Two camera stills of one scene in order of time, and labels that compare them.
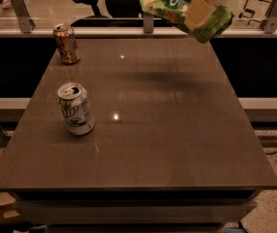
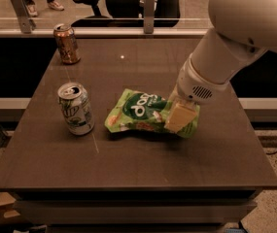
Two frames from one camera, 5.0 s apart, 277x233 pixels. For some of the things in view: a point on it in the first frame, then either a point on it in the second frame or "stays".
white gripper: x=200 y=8 → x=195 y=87
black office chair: x=123 y=7 stays
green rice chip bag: x=173 y=6 → x=136 y=110
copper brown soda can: x=66 y=42 stays
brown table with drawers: x=172 y=149 stays
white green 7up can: x=77 y=109 stays
